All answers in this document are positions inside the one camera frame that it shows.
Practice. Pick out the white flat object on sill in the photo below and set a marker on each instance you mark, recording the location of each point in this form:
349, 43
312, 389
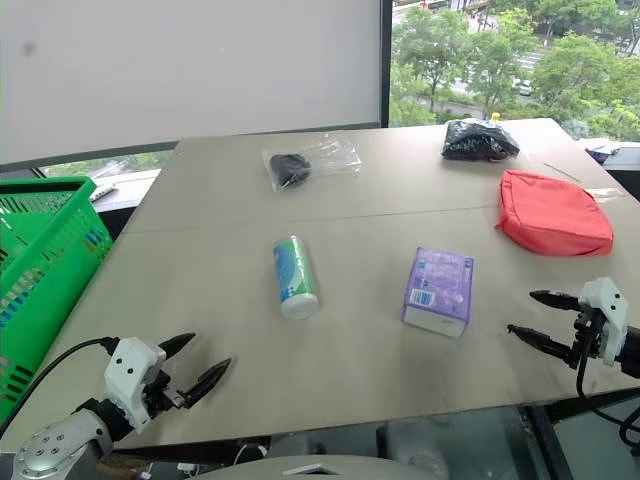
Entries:
102, 190

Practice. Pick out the green white cylindrical canister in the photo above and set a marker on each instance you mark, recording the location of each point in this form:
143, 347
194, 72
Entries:
293, 277

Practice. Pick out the black window frame post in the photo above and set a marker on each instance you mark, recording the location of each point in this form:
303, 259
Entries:
385, 62

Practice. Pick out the black plastic bag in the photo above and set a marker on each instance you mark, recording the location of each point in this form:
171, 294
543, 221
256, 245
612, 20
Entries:
477, 140

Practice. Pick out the clear bag with black item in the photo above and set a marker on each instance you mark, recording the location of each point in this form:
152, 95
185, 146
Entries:
305, 162

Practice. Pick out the white roller window blind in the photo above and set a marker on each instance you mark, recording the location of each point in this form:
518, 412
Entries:
190, 70

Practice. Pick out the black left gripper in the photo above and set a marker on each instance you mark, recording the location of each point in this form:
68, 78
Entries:
162, 395

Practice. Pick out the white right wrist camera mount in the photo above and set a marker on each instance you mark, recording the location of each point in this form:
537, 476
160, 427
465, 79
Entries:
607, 320

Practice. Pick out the red fabric pouch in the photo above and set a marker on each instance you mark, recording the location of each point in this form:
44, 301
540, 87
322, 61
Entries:
552, 215

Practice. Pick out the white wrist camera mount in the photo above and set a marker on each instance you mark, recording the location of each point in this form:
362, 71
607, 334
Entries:
131, 372
607, 320

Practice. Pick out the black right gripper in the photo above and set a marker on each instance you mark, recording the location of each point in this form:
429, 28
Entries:
587, 335

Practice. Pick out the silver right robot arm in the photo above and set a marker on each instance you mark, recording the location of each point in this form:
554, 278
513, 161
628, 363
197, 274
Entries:
632, 350

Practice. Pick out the purple packet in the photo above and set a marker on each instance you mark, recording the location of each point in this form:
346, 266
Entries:
602, 151

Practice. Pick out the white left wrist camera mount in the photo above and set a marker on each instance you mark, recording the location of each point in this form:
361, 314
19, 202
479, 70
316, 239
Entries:
131, 372

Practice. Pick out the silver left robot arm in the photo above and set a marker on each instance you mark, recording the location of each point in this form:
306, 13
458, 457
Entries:
65, 442

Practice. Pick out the purple tissue pack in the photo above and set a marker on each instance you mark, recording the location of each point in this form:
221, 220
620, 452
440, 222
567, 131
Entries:
440, 290

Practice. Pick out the green plastic basket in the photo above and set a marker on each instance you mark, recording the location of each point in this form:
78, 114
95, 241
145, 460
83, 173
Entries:
35, 280

